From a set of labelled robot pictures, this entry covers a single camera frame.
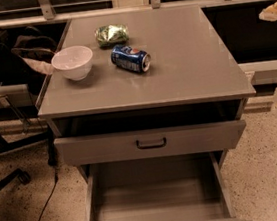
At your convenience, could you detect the blue pepsi can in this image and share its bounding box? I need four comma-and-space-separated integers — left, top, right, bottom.
111, 44, 151, 73

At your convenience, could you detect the dark jacket on chair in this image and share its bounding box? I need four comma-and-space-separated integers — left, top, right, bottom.
8, 22, 64, 98

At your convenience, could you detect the white ceramic bowl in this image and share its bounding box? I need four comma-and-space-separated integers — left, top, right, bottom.
51, 45, 93, 81

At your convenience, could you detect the black office chair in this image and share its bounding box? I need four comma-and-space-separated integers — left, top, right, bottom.
0, 29, 57, 166

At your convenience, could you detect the black drawer handle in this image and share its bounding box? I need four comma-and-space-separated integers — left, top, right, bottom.
135, 138, 167, 150

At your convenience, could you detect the open grey middle drawer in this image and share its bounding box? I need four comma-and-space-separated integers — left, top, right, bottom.
84, 152, 249, 221

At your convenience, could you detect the black floor cable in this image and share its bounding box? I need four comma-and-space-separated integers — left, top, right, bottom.
14, 132, 66, 221

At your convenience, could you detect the green chip bag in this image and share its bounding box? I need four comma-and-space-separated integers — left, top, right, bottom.
95, 24, 130, 48

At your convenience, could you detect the grey top drawer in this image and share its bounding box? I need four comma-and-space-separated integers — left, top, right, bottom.
55, 120, 246, 166

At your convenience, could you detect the grey drawer cabinet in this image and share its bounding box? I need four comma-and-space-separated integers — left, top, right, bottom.
26, 0, 266, 192

